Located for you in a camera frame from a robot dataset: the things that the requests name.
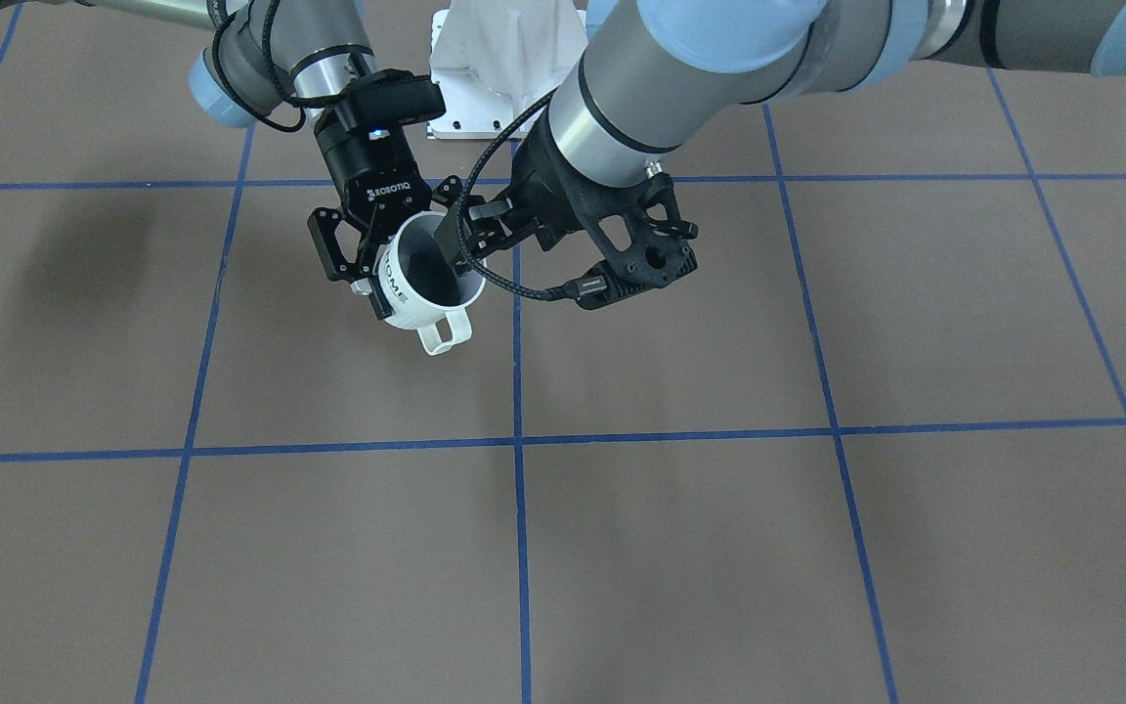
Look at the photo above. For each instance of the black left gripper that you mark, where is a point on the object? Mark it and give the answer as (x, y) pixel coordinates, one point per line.
(545, 193)

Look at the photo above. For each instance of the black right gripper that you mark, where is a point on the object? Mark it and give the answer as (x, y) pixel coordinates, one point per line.
(370, 168)

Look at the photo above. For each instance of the white mug with handle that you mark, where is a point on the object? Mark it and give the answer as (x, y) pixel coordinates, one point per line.
(424, 293)

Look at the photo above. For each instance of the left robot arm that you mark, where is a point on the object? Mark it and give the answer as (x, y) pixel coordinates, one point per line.
(654, 72)

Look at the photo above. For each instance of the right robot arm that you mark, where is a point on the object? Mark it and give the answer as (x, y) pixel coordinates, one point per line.
(291, 64)

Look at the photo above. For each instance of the white metal stand base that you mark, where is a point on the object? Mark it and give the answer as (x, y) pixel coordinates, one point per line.
(493, 59)

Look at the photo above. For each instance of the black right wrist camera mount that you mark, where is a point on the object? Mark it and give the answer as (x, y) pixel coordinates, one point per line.
(387, 99)

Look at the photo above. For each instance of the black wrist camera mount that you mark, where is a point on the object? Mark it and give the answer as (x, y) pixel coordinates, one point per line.
(387, 99)
(644, 241)

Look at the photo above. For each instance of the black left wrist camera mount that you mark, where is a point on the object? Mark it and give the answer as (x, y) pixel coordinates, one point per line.
(644, 241)

